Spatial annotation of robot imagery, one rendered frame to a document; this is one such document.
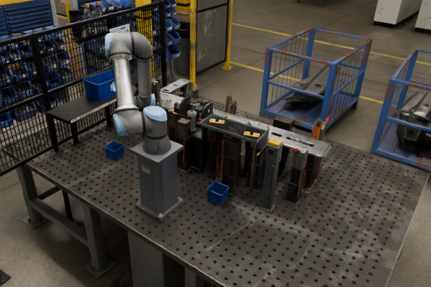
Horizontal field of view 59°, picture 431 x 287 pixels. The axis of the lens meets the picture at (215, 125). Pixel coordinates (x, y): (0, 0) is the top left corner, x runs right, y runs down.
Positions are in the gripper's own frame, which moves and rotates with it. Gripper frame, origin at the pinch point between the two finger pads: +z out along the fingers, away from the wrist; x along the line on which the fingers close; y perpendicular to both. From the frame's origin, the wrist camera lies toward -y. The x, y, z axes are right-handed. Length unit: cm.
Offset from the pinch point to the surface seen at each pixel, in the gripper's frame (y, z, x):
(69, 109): -45, -18, -24
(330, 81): 72, 185, 75
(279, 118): 79, 40, 13
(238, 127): 72, -7, -2
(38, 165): -51, -23, -66
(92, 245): -6, -1, -106
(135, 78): -46, 38, 12
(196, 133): 38.0, 10.8, -13.0
